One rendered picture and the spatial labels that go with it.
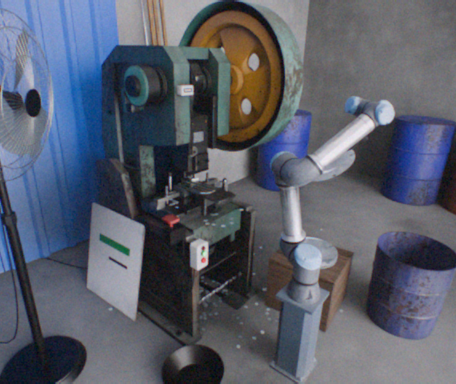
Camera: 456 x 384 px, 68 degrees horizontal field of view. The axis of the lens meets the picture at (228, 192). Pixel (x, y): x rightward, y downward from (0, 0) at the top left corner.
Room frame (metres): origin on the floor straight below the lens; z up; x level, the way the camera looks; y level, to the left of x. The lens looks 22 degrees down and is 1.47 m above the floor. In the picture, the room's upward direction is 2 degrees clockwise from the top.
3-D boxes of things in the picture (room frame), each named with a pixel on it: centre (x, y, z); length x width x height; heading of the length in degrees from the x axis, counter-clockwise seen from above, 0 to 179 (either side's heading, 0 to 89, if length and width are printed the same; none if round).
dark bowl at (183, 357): (1.19, 0.14, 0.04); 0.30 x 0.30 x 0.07
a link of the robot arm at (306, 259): (1.30, -0.36, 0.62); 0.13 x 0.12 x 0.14; 14
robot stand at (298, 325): (1.29, -0.36, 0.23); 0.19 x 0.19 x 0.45; 53
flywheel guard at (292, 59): (2.14, 0.10, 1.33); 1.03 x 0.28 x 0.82; 50
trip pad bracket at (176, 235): (1.43, 0.25, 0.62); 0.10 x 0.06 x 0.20; 140
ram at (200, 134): (1.79, 0.20, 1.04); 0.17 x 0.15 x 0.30; 50
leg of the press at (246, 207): (2.11, 0.17, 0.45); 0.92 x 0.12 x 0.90; 50
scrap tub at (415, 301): (1.67, -1.07, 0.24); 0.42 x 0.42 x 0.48
